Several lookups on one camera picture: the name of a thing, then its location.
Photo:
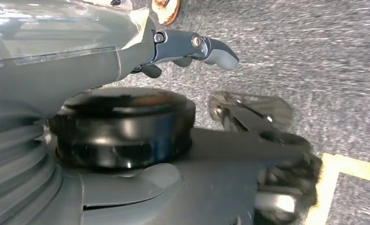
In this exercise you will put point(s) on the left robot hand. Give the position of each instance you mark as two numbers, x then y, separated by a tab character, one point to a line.
64	68

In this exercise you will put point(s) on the orange rimmed round object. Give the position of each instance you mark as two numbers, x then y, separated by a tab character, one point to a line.
166	12

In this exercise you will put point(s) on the yellow floor tape square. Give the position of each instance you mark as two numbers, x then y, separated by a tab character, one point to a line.
327	174

